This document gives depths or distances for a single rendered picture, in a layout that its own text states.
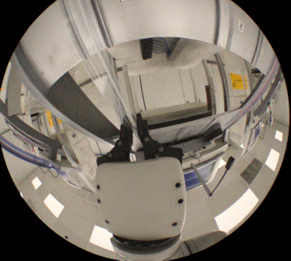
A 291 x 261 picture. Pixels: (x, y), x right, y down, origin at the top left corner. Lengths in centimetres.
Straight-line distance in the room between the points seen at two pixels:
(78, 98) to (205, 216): 231
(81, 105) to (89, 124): 4
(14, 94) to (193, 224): 239
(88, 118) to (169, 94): 185
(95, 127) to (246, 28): 29
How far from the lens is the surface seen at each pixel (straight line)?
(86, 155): 123
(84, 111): 16
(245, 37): 15
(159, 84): 191
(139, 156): 35
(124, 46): 43
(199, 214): 221
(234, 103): 156
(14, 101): 37
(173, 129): 20
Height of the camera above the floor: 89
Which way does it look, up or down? 11 degrees up
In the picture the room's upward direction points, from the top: 168 degrees clockwise
